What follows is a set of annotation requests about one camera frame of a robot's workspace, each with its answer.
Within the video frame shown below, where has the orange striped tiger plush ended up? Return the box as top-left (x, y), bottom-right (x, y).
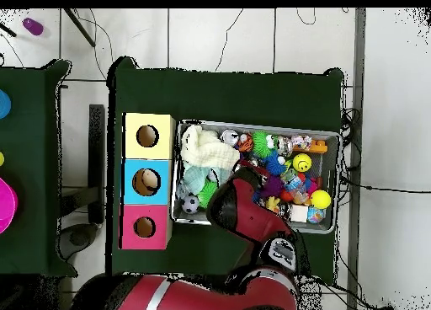
top-left (237, 132), bottom-right (254, 153)

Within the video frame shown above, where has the shallow clear mesh bin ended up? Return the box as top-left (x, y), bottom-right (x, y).
top-left (169, 118), bottom-right (343, 235)

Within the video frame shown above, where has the wooden box with three holes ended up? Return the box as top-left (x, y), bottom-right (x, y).
top-left (119, 112), bottom-right (177, 251)

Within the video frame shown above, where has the blue fuzzy toy with eyes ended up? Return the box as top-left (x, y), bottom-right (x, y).
top-left (262, 151), bottom-right (287, 176)

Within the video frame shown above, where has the green fuzzy toy with eyes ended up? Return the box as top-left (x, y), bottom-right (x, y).
top-left (251, 130), bottom-right (278, 157)

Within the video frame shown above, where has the purple spiky ball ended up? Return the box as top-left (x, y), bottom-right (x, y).
top-left (258, 175), bottom-right (285, 198)

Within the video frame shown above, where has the silver crushed can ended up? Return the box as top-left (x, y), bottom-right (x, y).
top-left (220, 129), bottom-right (241, 146)

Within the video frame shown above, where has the yellow duck plush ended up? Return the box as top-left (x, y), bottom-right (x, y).
top-left (265, 195), bottom-right (282, 212)

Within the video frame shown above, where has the cream waffle cloth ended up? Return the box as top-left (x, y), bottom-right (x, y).
top-left (180, 124), bottom-right (241, 171)

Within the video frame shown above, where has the yellow smiley face ball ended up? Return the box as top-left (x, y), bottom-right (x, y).
top-left (291, 152), bottom-right (313, 174)

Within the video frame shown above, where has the small black white soccer ball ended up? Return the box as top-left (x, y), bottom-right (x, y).
top-left (180, 194), bottom-right (201, 214)

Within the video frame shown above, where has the plain yellow ball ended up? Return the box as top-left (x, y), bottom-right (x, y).
top-left (309, 189), bottom-right (333, 210)

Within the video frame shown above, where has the black upright panel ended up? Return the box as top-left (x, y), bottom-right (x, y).
top-left (88, 104), bottom-right (106, 225)

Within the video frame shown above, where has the black rod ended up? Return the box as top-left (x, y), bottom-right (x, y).
top-left (63, 8), bottom-right (97, 48)

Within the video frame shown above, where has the dark green side table cloth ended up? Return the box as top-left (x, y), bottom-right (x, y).
top-left (0, 58), bottom-right (78, 277)

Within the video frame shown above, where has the magenta plastic bowl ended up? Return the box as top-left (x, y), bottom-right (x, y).
top-left (0, 176), bottom-right (19, 235)

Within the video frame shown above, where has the blue plastic cup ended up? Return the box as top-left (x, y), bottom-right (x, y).
top-left (0, 88), bottom-right (12, 120)

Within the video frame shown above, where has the purple bottle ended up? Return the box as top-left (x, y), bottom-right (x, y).
top-left (22, 17), bottom-right (45, 37)

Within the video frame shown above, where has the black cable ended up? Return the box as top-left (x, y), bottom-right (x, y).
top-left (339, 174), bottom-right (431, 195)

